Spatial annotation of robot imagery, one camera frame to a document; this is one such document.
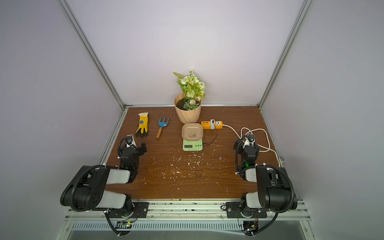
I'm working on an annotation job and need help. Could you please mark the white usb charger adapter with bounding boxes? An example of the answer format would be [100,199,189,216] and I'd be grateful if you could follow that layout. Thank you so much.
[210,119,216,130]

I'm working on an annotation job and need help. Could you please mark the beige tray with panda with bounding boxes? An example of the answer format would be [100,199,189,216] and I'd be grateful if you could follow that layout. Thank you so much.
[182,123,204,141]

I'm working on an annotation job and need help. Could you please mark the green electronic scale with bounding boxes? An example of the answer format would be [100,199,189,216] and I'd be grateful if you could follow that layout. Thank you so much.
[183,138,203,152]

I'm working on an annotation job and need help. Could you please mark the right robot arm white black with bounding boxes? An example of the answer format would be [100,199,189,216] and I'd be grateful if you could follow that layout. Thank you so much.
[234,135,298,213]

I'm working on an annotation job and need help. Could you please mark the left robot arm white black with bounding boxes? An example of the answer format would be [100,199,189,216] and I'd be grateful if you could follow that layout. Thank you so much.
[60,140,147,216]

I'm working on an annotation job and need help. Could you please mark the yellow black gardening glove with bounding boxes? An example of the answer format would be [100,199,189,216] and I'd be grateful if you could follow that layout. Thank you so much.
[135,112,149,138]

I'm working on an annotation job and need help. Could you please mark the orange power strip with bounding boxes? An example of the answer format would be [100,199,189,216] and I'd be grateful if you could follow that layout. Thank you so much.
[201,121,224,130]

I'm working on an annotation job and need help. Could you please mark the blue garden hand rake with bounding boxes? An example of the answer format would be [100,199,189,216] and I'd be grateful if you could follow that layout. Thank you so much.
[156,118,170,139]

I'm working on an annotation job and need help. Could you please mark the beige flower pot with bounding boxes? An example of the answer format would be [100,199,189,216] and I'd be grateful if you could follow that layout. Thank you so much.
[174,93,202,124]

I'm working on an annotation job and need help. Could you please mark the green white artificial flowers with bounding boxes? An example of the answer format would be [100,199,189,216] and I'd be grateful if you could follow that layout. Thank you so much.
[173,70,206,111]

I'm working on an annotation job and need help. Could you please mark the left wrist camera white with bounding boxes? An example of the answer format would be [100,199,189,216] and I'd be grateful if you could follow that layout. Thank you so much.
[124,135,136,148]

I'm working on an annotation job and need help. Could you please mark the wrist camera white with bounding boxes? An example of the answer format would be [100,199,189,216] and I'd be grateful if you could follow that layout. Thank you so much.
[243,134,256,149]
[124,135,136,148]

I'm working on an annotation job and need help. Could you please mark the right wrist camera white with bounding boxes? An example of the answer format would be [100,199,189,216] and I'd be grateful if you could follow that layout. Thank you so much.
[243,134,256,149]

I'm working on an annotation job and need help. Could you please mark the white power strip cord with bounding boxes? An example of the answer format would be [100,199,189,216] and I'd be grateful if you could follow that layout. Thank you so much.
[222,124,283,168]

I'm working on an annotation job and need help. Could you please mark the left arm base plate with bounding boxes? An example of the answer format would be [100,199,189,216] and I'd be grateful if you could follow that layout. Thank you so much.
[108,202,149,219]

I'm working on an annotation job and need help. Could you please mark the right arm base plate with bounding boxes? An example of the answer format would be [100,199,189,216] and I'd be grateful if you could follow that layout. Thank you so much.
[224,202,267,219]

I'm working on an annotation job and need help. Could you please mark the aluminium front rail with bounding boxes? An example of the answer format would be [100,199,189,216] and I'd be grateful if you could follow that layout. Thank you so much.
[65,199,311,221]

